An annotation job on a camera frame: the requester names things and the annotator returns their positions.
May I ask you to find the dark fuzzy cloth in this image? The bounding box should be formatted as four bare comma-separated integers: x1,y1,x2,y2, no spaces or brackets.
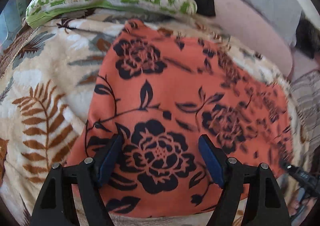
296,18,320,60

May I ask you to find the cream leaf print blanket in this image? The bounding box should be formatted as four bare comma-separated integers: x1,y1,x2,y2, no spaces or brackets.
0,8,320,226

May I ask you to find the pink quilted mattress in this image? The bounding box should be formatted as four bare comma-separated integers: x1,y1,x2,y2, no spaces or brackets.
212,0,304,80

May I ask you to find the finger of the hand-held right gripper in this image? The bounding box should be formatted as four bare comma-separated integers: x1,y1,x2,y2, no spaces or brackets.
279,158,305,179

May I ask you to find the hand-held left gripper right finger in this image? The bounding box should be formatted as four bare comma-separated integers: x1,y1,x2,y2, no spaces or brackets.
198,134,293,226

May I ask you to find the grey leaf print cloth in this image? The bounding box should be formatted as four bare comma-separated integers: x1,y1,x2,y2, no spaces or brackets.
290,71,320,149

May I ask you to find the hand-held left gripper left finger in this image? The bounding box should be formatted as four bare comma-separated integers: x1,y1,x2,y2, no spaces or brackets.
29,134,123,226

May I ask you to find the orange black floral garment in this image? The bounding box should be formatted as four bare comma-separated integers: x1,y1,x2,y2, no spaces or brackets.
66,18,298,219

